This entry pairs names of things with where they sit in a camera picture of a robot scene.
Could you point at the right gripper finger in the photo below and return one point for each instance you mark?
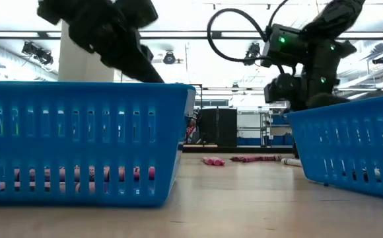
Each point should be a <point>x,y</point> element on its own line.
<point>295,139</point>

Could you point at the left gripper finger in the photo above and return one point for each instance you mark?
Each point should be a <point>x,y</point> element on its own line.
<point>143,71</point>

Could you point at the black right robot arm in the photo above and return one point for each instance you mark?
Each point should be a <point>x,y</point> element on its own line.
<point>320,59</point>

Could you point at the blue storage bin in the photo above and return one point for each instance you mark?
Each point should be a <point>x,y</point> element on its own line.
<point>249,142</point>
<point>279,140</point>
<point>280,119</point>

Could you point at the white crayon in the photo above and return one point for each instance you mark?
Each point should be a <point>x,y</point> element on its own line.
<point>292,162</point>

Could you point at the round black ceiling fixture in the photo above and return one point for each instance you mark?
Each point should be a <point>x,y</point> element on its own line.
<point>169,58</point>

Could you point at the metal shelf rack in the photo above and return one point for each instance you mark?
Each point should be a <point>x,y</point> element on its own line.
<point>264,129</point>

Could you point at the white cylindrical lamp shade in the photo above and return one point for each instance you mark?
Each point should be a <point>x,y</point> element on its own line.
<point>86,66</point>

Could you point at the blue slotted plastic basket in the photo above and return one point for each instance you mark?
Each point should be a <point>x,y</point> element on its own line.
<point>353,148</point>
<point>79,148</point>

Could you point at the person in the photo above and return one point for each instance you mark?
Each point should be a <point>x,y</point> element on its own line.
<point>191,129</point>

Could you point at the black cabinet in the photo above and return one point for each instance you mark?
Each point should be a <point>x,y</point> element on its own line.
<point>218,127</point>

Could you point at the black track light cluster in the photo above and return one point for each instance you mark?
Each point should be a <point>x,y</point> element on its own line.
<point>38,53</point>

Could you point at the small black ceiling fixture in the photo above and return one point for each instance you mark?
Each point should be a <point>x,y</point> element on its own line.
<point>379,60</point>

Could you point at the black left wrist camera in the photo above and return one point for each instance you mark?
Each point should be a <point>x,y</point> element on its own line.
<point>138,13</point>

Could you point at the black overhead camera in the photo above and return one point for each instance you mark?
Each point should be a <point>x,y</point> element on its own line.
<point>252,53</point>

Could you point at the black metal table frame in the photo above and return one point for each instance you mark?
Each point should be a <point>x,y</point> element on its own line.
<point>244,149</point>

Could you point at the black overhead frame beam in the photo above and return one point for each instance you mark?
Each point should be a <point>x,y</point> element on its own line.
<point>216,34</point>

